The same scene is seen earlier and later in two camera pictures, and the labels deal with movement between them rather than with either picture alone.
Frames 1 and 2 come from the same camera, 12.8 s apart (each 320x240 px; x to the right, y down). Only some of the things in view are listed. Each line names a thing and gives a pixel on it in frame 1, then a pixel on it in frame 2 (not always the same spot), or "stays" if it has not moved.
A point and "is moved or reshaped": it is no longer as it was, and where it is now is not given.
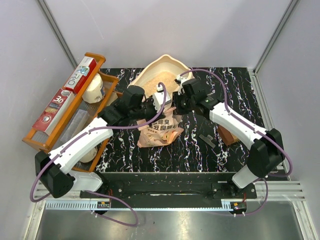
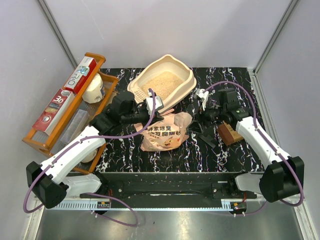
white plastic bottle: x=95 y=92 stays
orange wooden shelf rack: x=82 y=98 stays
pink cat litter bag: x=161 y=131 is moved or reshaped
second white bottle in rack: x=90 y=156 stays
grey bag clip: x=208 y=139 stays
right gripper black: x=176 y=110 → x=202 y=115
